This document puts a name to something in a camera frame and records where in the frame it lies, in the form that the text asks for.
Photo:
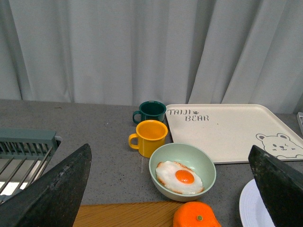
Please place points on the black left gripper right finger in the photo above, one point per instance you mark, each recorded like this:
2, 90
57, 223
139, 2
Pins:
280, 187

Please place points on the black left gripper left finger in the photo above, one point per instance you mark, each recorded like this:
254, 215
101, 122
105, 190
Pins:
54, 199

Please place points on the white ridged plate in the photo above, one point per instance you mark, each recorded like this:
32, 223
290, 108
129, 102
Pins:
253, 212

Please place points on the orange fruit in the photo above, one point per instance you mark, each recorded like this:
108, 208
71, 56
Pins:
195, 214

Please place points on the green dish rack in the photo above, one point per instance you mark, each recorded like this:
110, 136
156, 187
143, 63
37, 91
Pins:
24, 156

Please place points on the white object at right edge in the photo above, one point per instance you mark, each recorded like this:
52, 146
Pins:
300, 121

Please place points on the cream bear tray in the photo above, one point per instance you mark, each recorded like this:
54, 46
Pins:
227, 132

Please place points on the light green bowl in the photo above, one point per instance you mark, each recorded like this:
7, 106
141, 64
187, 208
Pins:
191, 157

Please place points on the fake fried egg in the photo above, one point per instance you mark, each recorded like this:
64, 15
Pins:
178, 178

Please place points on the wooden cutting board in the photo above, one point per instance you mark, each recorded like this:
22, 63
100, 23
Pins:
145, 214

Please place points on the yellow mug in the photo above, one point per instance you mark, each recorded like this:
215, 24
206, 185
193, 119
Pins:
149, 136

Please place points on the dark green mug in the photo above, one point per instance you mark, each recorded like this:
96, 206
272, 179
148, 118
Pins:
149, 110

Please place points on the grey curtain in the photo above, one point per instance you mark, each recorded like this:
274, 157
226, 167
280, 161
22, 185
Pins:
124, 52

